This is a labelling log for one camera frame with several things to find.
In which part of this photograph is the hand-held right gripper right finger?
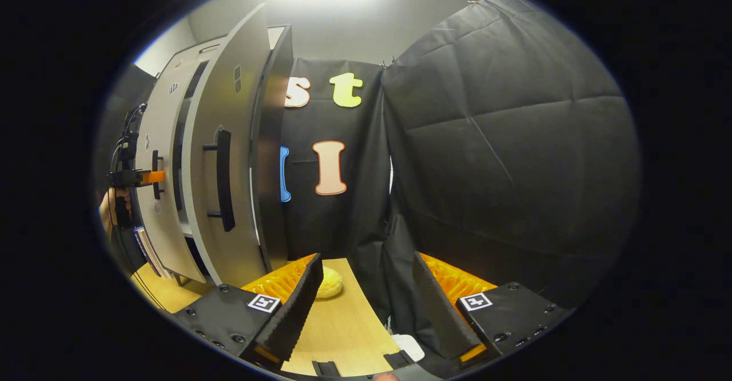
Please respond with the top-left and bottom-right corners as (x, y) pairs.
(412, 252), (572, 364)

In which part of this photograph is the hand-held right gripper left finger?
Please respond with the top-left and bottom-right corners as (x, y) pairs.
(172, 253), (324, 370)

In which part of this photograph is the grey cabinet door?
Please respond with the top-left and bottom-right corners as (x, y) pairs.
(182, 3), (272, 287)
(134, 55), (206, 284)

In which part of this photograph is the grey double-door shoe cabinet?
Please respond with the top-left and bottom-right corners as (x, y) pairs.
(133, 23), (295, 287)

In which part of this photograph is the small white object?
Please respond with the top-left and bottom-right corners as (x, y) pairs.
(392, 334), (425, 363)

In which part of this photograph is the yellow round sponge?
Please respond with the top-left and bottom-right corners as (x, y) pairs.
(315, 265), (344, 299)

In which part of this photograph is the white spine grey book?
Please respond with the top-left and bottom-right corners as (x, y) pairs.
(143, 232), (172, 280)

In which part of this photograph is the black backdrop cloth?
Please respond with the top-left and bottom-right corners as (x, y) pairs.
(94, 0), (641, 324)

